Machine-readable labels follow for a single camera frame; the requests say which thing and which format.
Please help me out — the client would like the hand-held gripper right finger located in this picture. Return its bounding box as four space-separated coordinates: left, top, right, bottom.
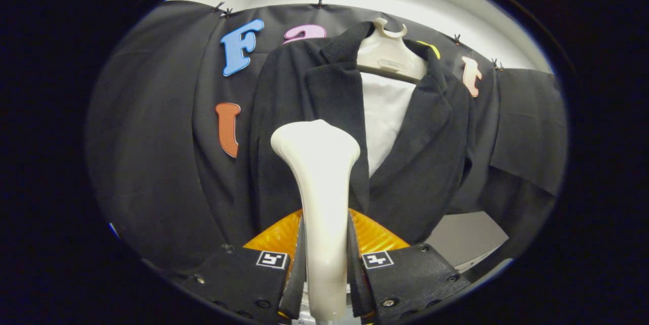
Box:
347 208 472 324

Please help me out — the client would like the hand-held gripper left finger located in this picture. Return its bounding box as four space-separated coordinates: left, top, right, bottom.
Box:
183 208 306 324

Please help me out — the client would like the black jacket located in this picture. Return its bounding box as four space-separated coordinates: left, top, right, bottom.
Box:
251 21 477 244

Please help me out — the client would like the white garment steamer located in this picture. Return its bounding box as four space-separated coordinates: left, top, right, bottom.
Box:
270 119 362 323

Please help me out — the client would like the white padded garment form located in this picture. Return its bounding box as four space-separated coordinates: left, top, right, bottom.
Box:
355 17 429 176

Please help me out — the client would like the beige cabinet with grey top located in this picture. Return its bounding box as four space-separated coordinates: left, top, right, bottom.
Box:
425 211 509 271

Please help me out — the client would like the black backdrop cloth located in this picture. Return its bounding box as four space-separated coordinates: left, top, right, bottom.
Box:
86 0 568 277

